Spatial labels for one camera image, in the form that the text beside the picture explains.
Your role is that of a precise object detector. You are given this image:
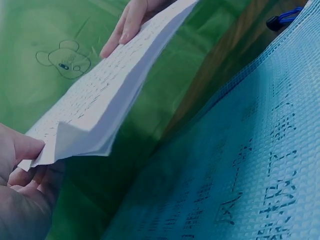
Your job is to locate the person's left hand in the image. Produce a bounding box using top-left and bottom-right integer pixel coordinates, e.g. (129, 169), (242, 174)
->
(0, 122), (66, 240)

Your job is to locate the blue cord with black toggle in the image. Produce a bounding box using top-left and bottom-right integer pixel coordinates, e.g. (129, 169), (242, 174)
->
(265, 6), (305, 32)

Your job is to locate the blue mesh zip pouch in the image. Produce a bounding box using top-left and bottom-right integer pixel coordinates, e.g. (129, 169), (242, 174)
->
(99, 0), (320, 240)

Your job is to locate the person's right hand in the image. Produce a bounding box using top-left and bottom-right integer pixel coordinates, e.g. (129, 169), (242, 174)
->
(100, 0), (195, 59)

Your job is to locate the stack of white printed papers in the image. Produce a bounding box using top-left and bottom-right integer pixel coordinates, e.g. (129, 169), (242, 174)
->
(17, 0), (201, 172)

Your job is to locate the green translucent folder bear print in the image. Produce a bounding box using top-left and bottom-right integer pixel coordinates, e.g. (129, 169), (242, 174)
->
(0, 0), (285, 240)

